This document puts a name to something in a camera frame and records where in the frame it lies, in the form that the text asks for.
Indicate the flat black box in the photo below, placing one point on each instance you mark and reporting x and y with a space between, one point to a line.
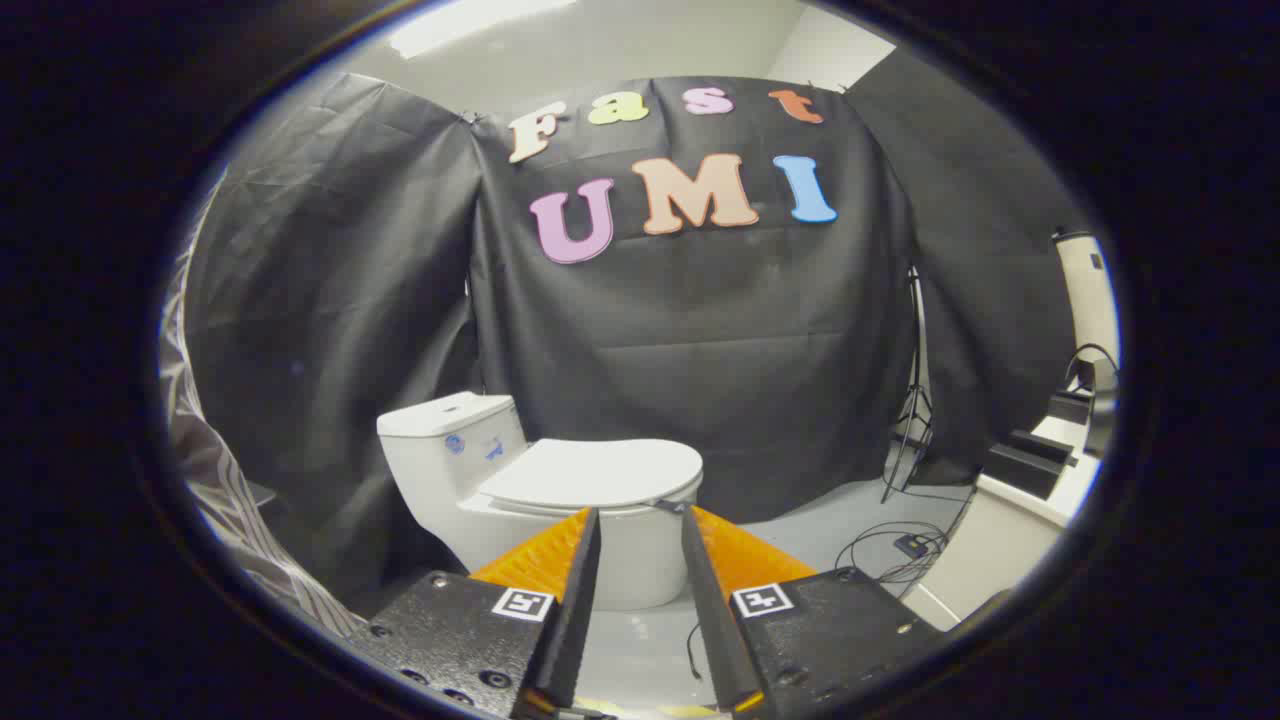
1045 445

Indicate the black backdrop cloth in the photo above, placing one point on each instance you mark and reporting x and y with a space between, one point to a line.
700 350

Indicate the large black box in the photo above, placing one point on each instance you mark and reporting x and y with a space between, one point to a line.
1022 472

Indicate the white toilet lid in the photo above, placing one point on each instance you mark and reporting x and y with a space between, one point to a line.
600 470

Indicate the white toilet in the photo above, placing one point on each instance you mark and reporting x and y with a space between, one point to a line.
440 470

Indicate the black tripod stand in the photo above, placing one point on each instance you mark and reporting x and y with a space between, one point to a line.
913 400

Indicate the white table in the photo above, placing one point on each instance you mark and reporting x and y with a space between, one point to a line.
990 550

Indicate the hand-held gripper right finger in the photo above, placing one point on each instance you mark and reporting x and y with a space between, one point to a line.
712 620

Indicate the black power adapter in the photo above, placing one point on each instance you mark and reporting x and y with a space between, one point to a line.
911 545

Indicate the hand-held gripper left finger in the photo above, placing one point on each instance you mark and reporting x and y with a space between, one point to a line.
578 620

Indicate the striped grey cloth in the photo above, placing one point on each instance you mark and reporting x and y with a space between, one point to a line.
215 480

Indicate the small black box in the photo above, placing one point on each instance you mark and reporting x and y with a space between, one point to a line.
1068 408

